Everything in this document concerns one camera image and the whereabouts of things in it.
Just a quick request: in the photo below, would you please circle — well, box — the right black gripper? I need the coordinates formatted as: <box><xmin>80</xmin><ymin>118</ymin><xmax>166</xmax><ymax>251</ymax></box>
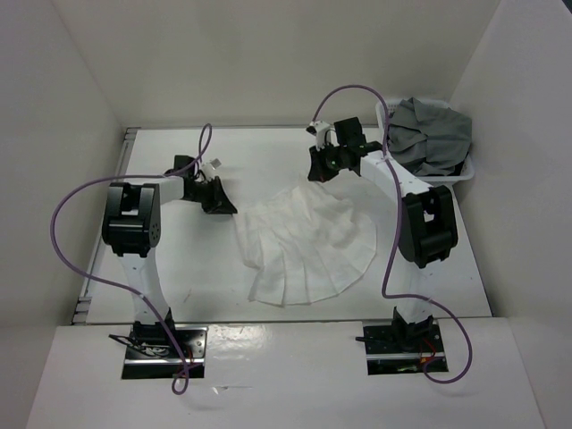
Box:
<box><xmin>308</xmin><ymin>139</ymin><xmax>347</xmax><ymax>183</ymax></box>

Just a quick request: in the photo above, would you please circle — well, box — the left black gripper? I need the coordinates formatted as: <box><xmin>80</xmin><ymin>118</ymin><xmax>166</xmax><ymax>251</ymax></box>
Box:
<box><xmin>184</xmin><ymin>176</ymin><xmax>236</xmax><ymax>215</ymax></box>

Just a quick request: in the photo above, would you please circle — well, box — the white pleated skirt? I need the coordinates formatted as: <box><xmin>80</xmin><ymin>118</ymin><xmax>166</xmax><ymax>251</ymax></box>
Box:
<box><xmin>233</xmin><ymin>180</ymin><xmax>377</xmax><ymax>307</ymax></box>

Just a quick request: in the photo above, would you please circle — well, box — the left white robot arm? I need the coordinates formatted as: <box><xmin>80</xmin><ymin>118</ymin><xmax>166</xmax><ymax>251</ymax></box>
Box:
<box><xmin>102</xmin><ymin>155</ymin><xmax>238</xmax><ymax>358</ymax></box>

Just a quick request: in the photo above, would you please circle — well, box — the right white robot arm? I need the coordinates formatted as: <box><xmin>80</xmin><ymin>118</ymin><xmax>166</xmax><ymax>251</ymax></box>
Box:
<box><xmin>306</xmin><ymin>117</ymin><xmax>458</xmax><ymax>352</ymax></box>

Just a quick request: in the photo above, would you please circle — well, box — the grey skirt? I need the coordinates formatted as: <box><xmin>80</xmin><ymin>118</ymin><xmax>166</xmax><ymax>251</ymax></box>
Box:
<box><xmin>383</xmin><ymin>95</ymin><xmax>475</xmax><ymax>177</ymax></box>

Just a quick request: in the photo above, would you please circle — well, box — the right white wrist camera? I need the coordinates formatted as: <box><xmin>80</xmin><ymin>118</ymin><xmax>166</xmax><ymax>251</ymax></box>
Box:
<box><xmin>306</xmin><ymin>120</ymin><xmax>334</xmax><ymax>150</ymax></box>

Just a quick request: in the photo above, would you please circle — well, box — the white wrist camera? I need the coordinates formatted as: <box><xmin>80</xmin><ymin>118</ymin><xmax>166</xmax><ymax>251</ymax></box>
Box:
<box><xmin>306</xmin><ymin>120</ymin><xmax>334</xmax><ymax>150</ymax></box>
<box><xmin>200</xmin><ymin>158</ymin><xmax>222</xmax><ymax>181</ymax></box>

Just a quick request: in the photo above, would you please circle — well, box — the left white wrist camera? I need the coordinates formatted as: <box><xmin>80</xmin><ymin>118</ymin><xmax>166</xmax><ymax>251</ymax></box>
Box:
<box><xmin>200</xmin><ymin>158</ymin><xmax>222</xmax><ymax>181</ymax></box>

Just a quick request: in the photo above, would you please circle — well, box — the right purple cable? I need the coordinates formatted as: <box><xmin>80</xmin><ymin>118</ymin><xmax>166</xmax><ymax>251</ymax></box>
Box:
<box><xmin>308</xmin><ymin>84</ymin><xmax>473</xmax><ymax>385</ymax></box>

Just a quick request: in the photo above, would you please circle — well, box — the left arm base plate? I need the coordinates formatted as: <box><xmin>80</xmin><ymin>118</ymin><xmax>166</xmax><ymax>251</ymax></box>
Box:
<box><xmin>108</xmin><ymin>325</ymin><xmax>207</xmax><ymax>380</ymax></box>

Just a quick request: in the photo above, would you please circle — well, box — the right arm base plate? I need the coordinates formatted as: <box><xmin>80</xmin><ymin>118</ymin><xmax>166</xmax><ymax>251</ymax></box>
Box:
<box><xmin>355</xmin><ymin>322</ymin><xmax>449</xmax><ymax>375</ymax></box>

